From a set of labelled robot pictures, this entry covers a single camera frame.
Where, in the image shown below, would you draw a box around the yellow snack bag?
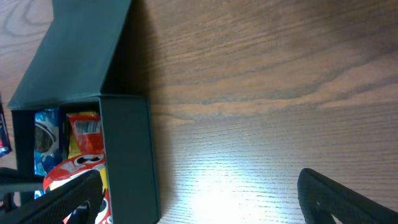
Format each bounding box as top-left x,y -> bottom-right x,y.
68,133 -> 82,159

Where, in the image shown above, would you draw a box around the red snack bag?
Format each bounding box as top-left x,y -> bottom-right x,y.
67,111 -> 104,154

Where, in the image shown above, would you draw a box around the red Pringles can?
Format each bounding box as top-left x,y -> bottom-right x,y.
44,153 -> 113,224

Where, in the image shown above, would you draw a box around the black gift box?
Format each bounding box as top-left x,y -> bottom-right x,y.
8,0 -> 160,223

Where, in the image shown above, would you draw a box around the small dark blue packet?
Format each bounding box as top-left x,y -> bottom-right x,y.
0,104 -> 12,157

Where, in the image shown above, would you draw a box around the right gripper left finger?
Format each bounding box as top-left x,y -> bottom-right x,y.
1,170 -> 104,224

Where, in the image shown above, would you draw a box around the blue Oreo cookie pack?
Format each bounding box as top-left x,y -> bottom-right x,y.
33,107 -> 63,200

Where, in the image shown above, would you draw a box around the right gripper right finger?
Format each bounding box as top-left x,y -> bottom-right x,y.
297,168 -> 397,223

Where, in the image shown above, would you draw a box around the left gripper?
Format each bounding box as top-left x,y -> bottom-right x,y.
1,167 -> 44,215

